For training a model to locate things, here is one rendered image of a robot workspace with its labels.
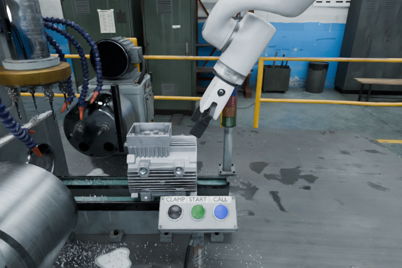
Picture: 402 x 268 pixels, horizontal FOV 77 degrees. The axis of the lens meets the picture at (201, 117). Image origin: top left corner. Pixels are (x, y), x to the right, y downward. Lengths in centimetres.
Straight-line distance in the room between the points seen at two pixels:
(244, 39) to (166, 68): 326
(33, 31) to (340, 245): 106
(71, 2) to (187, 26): 164
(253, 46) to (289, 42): 517
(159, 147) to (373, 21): 534
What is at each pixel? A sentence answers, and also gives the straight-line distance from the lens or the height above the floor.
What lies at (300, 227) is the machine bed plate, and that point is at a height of 80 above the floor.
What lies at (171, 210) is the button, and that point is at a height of 107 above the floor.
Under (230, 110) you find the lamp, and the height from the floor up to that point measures 110.
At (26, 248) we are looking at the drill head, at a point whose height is 109.
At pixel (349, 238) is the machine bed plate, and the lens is 102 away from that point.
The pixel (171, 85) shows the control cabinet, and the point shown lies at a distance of 387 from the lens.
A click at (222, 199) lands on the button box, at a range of 59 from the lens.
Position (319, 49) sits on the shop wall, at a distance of 598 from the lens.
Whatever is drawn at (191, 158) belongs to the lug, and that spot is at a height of 108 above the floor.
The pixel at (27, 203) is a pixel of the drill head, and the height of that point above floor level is 113.
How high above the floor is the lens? 146
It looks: 22 degrees down
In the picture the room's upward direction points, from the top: straight up
